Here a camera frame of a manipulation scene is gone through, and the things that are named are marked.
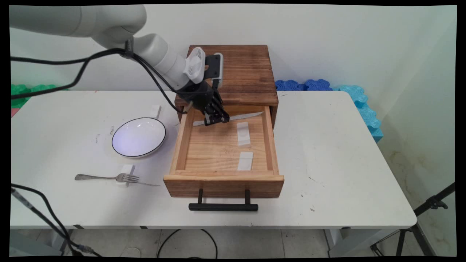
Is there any black looped floor cable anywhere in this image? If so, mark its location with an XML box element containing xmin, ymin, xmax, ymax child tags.
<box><xmin>157</xmin><ymin>229</ymin><xmax>218</xmax><ymax>259</ymax></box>

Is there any dark wooden cabinet box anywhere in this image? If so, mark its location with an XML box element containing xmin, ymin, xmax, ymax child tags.
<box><xmin>174</xmin><ymin>45</ymin><xmax>279</xmax><ymax>128</ymax></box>

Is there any green foam mat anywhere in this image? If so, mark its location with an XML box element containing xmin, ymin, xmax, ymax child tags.
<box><xmin>11</xmin><ymin>84</ymin><xmax>69</xmax><ymax>109</ymax></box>

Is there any white plate with black rim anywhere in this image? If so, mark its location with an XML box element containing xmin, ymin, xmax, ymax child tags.
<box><xmin>111</xmin><ymin>117</ymin><xmax>167</xmax><ymax>158</ymax></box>

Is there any black cable with connector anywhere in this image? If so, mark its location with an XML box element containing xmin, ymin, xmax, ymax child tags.
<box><xmin>10</xmin><ymin>184</ymin><xmax>103</xmax><ymax>257</ymax></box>

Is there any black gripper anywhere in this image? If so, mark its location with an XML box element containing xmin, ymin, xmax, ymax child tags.
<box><xmin>177</xmin><ymin>81</ymin><xmax>230</xmax><ymax>127</ymax></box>

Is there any white ceramic rest with dent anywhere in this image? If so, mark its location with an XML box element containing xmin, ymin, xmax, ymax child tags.
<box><xmin>236</xmin><ymin>122</ymin><xmax>252</xmax><ymax>148</ymax></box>

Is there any flat white ceramic rest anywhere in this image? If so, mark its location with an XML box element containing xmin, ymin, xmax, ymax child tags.
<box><xmin>237</xmin><ymin>151</ymin><xmax>254</xmax><ymax>171</ymax></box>

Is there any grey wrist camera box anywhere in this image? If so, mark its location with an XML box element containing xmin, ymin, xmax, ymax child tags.
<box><xmin>204</xmin><ymin>53</ymin><xmax>224</xmax><ymax>90</ymax></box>

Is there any silver metal fork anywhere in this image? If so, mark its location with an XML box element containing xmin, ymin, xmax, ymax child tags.
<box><xmin>75</xmin><ymin>173</ymin><xmax>141</xmax><ymax>183</ymax></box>

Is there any dark blue foam mat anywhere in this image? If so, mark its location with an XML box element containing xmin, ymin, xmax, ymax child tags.
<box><xmin>275</xmin><ymin>79</ymin><xmax>333</xmax><ymax>91</ymax></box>

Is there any white table leg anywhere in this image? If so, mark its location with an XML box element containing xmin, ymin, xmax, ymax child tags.
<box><xmin>324</xmin><ymin>229</ymin><xmax>401</xmax><ymax>257</ymax></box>

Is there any silver metal knife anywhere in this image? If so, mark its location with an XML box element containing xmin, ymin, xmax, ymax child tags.
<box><xmin>192</xmin><ymin>112</ymin><xmax>264</xmax><ymax>127</ymax></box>

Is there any wooden drawer with black handle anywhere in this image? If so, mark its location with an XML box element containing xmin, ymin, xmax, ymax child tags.
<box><xmin>163</xmin><ymin>105</ymin><xmax>285</xmax><ymax>212</ymax></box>

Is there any black tripod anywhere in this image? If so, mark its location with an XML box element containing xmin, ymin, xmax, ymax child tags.
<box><xmin>370</xmin><ymin>182</ymin><xmax>455</xmax><ymax>257</ymax></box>

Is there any light blue foam mat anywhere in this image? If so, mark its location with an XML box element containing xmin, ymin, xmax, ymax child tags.
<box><xmin>333</xmin><ymin>85</ymin><xmax>384</xmax><ymax>143</ymax></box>

